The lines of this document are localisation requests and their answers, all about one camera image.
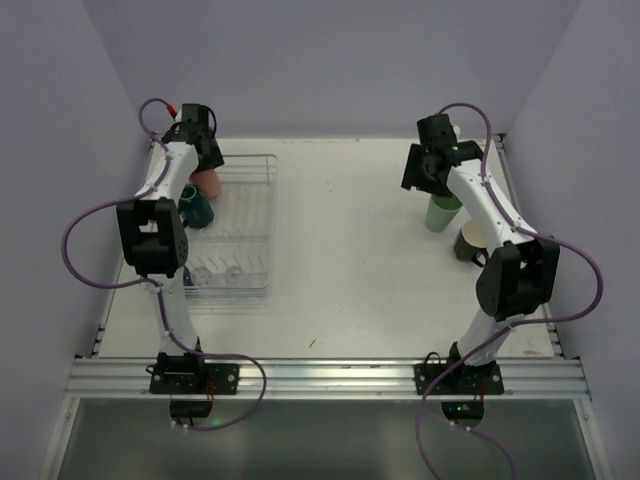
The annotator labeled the pink cup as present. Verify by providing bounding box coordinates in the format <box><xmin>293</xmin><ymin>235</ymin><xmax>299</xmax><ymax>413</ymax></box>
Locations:
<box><xmin>189</xmin><ymin>169</ymin><xmax>222</xmax><ymax>200</ymax></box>

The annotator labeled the light green plastic cup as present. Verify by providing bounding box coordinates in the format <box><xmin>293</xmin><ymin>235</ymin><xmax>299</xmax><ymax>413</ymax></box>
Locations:
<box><xmin>424</xmin><ymin>195</ymin><xmax>462</xmax><ymax>233</ymax></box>

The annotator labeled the dark teal cup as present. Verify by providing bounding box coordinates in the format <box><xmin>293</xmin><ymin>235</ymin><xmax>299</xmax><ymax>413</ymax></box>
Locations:
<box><xmin>178</xmin><ymin>184</ymin><xmax>214</xmax><ymax>229</ymax></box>

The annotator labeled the black mug with handle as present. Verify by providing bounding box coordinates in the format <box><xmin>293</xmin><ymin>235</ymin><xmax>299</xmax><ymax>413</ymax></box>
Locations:
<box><xmin>453</xmin><ymin>220</ymin><xmax>489</xmax><ymax>268</ymax></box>

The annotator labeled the clear glass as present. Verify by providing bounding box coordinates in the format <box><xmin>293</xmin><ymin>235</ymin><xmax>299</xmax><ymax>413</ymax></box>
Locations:
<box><xmin>224</xmin><ymin>266</ymin><xmax>245</xmax><ymax>287</ymax></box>
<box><xmin>191</xmin><ymin>266</ymin><xmax>216</xmax><ymax>287</ymax></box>

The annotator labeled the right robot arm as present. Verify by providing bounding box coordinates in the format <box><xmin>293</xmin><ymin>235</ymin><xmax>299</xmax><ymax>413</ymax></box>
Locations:
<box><xmin>401</xmin><ymin>113</ymin><xmax>559</xmax><ymax>367</ymax></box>

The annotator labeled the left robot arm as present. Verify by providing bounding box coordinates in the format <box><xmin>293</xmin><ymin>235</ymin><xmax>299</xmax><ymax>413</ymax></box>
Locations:
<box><xmin>116</xmin><ymin>103</ymin><xmax>224</xmax><ymax>356</ymax></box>

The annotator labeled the blue cup in rack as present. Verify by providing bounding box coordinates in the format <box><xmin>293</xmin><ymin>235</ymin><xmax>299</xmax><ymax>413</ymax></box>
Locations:
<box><xmin>183</xmin><ymin>267</ymin><xmax>194</xmax><ymax>287</ymax></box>

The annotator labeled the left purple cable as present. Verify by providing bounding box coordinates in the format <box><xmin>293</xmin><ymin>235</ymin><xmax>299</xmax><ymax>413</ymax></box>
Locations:
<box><xmin>60</xmin><ymin>98</ymin><xmax>269</xmax><ymax>432</ymax></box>

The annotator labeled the clear wire dish rack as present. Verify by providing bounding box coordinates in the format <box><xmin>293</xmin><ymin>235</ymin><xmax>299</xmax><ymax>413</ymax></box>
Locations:
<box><xmin>184</xmin><ymin>154</ymin><xmax>278</xmax><ymax>300</ymax></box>

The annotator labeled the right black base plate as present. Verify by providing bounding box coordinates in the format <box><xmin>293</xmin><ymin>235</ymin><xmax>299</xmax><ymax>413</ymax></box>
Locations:
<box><xmin>413</xmin><ymin>352</ymin><xmax>505</xmax><ymax>396</ymax></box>

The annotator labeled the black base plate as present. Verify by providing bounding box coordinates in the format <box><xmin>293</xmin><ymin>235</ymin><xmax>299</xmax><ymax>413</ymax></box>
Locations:
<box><xmin>413</xmin><ymin>352</ymin><xmax>505</xmax><ymax>396</ymax></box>
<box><xmin>145</xmin><ymin>352</ymin><xmax>240</xmax><ymax>395</ymax></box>

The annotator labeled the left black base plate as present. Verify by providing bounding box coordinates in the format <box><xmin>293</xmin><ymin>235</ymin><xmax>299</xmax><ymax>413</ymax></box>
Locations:
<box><xmin>145</xmin><ymin>352</ymin><xmax>240</xmax><ymax>395</ymax></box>

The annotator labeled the aluminium mounting rail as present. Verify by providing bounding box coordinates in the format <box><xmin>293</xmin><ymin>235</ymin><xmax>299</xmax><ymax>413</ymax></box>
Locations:
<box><xmin>64</xmin><ymin>358</ymin><xmax>590</xmax><ymax>401</ymax></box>

